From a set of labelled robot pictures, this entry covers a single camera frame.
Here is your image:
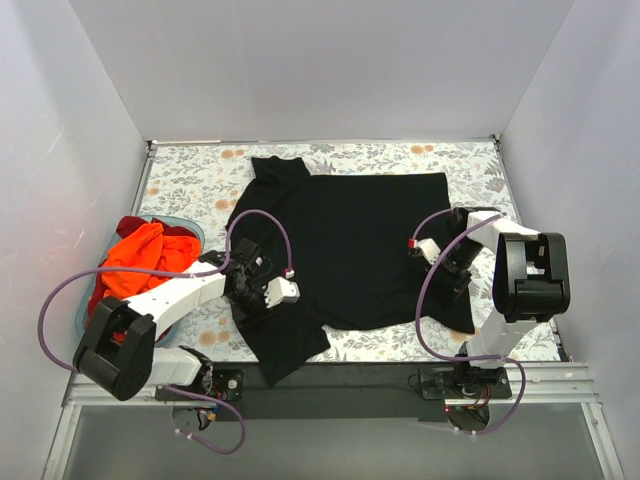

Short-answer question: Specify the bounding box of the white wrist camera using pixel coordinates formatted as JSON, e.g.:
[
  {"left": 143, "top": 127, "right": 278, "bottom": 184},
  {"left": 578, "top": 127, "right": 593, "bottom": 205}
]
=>
[
  {"left": 408, "top": 238, "right": 442, "bottom": 265},
  {"left": 264, "top": 277, "right": 300, "bottom": 308}
]

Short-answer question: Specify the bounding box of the aluminium rail frame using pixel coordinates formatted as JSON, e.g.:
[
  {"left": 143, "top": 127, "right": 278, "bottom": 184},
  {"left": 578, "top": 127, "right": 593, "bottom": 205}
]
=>
[{"left": 63, "top": 358, "right": 623, "bottom": 479}]

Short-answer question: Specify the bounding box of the black t shirt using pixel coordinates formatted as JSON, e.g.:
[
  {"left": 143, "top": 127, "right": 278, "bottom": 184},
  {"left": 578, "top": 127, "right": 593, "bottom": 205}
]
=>
[{"left": 229, "top": 157, "right": 474, "bottom": 385}]

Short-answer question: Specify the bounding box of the orange t shirt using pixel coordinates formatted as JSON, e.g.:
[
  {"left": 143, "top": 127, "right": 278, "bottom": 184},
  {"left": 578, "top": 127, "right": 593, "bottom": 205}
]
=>
[{"left": 97, "top": 221, "right": 203, "bottom": 296}]

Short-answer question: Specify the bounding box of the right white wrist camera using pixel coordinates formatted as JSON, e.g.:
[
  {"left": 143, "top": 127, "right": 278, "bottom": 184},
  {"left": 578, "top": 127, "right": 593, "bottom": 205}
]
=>
[{"left": 408, "top": 238, "right": 442, "bottom": 265}]

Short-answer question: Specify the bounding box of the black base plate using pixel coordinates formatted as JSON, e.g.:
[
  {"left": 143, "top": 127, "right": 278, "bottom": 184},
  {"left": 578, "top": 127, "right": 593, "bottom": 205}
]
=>
[{"left": 153, "top": 363, "right": 514, "bottom": 436}]

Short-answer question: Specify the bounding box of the floral table mat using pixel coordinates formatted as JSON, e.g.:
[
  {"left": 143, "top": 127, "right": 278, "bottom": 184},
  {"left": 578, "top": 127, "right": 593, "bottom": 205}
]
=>
[{"left": 133, "top": 140, "right": 561, "bottom": 362}]

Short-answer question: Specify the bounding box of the dark red t shirt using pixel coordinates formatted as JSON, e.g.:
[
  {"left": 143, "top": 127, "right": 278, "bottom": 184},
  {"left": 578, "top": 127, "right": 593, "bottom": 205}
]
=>
[{"left": 84, "top": 215, "right": 203, "bottom": 346}]

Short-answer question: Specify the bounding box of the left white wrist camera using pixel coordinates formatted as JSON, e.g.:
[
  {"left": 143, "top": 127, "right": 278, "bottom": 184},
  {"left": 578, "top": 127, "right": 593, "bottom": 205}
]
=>
[{"left": 264, "top": 277, "right": 300, "bottom": 308}]

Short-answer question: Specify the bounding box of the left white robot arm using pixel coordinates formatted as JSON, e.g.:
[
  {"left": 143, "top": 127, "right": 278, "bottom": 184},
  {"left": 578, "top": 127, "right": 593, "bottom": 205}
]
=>
[{"left": 73, "top": 240, "right": 300, "bottom": 401}]

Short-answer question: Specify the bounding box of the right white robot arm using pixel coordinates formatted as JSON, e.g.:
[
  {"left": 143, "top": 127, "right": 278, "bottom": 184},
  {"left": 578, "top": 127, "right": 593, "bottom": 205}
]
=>
[{"left": 417, "top": 207, "right": 571, "bottom": 398}]

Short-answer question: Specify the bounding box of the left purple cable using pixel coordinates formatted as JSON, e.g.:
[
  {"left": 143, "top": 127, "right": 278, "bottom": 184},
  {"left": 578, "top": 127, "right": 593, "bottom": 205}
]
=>
[{"left": 39, "top": 209, "right": 296, "bottom": 455}]

